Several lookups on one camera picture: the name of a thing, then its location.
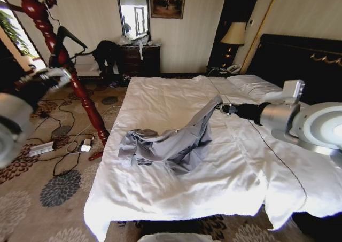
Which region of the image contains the grey shirt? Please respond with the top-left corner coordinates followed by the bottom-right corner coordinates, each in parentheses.
top-left (118, 94), bottom-right (224, 175)

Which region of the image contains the white cloth on dresser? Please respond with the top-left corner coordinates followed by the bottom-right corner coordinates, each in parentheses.
top-left (117, 34), bottom-right (162, 60)

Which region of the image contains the black floor cable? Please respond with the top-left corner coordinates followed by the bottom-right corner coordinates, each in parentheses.
top-left (33, 99), bottom-right (82, 177)

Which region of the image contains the dark bed base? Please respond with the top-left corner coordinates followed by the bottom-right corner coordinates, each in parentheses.
top-left (109, 209), bottom-right (342, 242)

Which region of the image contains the dark bedside table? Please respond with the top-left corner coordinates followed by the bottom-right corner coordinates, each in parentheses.
top-left (205, 64), bottom-right (243, 79)

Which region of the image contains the white duvet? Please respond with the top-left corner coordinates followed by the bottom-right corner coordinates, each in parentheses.
top-left (83, 75), bottom-right (342, 242)

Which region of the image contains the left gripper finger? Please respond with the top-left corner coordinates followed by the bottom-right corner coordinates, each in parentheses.
top-left (18, 73), bottom-right (42, 85)
top-left (49, 67), bottom-right (72, 90)

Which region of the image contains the window with green plants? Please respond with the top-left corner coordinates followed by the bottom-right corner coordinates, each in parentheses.
top-left (0, 0), bottom-right (41, 67)

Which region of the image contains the white floor cable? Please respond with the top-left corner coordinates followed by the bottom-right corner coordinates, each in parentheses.
top-left (68, 106), bottom-right (121, 154)

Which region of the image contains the red wooden coat stand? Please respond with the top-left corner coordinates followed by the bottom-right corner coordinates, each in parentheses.
top-left (10, 0), bottom-right (111, 162)

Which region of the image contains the wall mirror dark frame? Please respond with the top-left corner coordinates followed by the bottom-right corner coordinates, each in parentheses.
top-left (114, 0), bottom-right (152, 41)

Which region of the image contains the framed painting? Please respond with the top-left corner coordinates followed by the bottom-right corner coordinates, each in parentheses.
top-left (149, 0), bottom-right (188, 20)

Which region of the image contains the black garment pile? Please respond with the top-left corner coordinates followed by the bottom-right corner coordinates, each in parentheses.
top-left (91, 40), bottom-right (124, 77)

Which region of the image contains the white power adapter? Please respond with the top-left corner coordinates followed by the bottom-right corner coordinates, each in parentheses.
top-left (79, 137), bottom-right (94, 152)

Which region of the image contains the bedside lamp beige shade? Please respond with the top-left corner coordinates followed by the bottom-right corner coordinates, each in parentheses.
top-left (220, 21), bottom-right (247, 67)

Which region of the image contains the dark wooden dresser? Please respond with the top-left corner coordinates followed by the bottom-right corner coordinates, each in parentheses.
top-left (119, 44), bottom-right (162, 77)

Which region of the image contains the black bed headboard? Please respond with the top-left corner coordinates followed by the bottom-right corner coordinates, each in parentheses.
top-left (250, 33), bottom-right (342, 107)

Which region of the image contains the silver power box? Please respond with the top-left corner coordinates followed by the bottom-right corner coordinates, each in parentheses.
top-left (27, 141), bottom-right (56, 158)

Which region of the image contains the white robot front shell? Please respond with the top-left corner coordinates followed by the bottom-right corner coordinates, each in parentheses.
top-left (137, 232), bottom-right (223, 242)

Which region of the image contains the white pillow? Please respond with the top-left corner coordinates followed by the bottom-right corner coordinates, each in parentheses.
top-left (227, 74), bottom-right (284, 103)

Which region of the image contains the dark wooden cabinet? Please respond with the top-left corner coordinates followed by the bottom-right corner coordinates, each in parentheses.
top-left (0, 40), bottom-right (36, 93)

